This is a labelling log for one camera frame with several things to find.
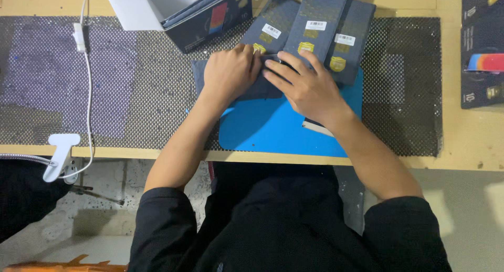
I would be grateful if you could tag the person's right hand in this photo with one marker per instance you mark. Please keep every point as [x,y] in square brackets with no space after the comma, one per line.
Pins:
[311,89]

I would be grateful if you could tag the person's left hand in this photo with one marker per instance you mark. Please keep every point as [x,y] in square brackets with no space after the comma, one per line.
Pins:
[226,77]

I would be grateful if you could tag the person's left fingers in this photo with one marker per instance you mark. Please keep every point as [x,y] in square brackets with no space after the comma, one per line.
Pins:
[252,57]

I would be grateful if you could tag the dark grey packet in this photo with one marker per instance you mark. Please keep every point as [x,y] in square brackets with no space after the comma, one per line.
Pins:
[260,87]

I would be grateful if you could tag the dark grey gold-sticker box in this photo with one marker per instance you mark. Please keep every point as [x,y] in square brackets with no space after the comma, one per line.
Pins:
[271,24]
[319,20]
[350,40]

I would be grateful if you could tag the blue work mat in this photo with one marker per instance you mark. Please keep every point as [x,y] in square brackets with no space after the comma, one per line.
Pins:
[271,126]

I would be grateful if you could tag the open black carton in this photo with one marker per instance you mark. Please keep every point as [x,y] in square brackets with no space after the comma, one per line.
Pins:
[189,12]

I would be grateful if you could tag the white flat tool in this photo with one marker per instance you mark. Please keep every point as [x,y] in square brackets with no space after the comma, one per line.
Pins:
[315,126]

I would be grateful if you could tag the black mesh anti-slip mat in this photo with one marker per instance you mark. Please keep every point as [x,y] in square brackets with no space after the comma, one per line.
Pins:
[157,87]

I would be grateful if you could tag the person's black clothing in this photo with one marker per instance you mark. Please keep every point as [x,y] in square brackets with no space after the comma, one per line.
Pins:
[283,224]

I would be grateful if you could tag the stack of black printed cartons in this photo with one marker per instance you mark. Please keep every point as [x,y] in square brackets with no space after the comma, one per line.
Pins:
[483,47]

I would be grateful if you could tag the orange object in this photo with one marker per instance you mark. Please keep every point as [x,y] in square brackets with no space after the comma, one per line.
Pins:
[67,266]

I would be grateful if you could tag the white clamp lamp mount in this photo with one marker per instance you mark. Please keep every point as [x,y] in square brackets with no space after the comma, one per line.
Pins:
[62,158]

